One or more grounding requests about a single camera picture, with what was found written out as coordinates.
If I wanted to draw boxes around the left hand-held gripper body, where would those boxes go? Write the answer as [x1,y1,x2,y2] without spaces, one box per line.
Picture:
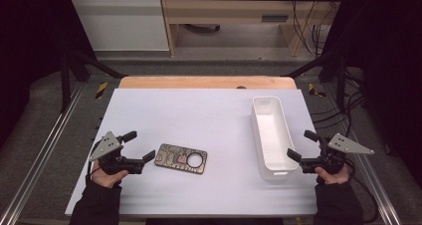
[89,130,146,176]

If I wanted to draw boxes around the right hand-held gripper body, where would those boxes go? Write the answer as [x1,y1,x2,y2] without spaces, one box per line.
[299,132,375,176]

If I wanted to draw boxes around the patterned phone case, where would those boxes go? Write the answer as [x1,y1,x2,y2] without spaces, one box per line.
[154,142,209,175]

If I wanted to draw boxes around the white plastic bin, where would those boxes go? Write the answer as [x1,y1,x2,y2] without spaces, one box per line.
[251,96,301,182]

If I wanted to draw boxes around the person's right hand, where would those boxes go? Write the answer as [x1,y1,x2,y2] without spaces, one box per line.
[314,164,351,186]

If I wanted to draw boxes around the person's left hand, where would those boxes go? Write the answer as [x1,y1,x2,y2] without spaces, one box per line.
[91,159,129,189]

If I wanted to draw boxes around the yellow black tape marker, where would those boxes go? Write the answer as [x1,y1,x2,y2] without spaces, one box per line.
[308,83,327,99]
[95,82,109,100]

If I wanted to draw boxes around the white table mat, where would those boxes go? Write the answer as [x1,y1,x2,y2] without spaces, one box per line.
[64,88,327,217]

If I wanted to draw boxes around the wooden table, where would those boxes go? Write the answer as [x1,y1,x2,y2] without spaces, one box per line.
[118,75,298,91]

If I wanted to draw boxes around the white cabinet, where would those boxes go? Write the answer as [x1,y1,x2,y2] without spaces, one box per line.
[65,0,171,52]

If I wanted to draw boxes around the black curtain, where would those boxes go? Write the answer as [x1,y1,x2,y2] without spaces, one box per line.
[322,0,422,179]
[0,0,98,146]

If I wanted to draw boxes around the grey desk label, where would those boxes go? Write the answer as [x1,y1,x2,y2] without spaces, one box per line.
[261,14,290,23]

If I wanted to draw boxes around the light wooden desk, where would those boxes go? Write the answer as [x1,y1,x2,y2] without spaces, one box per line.
[158,0,346,58]

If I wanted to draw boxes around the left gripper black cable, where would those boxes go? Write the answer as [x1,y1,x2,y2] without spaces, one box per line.
[85,148,101,186]

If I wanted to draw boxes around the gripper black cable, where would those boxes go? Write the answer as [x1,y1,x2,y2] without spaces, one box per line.
[85,148,101,186]
[344,158,380,224]

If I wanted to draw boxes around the black floor cables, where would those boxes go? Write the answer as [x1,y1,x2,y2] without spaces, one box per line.
[312,67,367,138]

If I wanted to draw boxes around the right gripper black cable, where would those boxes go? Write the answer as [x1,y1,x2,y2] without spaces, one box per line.
[344,158,380,224]

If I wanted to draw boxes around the aluminium rail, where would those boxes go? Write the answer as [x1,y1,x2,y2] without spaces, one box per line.
[319,84,403,225]
[0,82,86,225]

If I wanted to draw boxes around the black frame strut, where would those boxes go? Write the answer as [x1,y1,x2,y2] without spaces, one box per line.
[59,49,128,113]
[281,49,349,113]

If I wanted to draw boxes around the hanging cable bundle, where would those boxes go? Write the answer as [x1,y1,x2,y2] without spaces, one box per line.
[291,0,334,58]

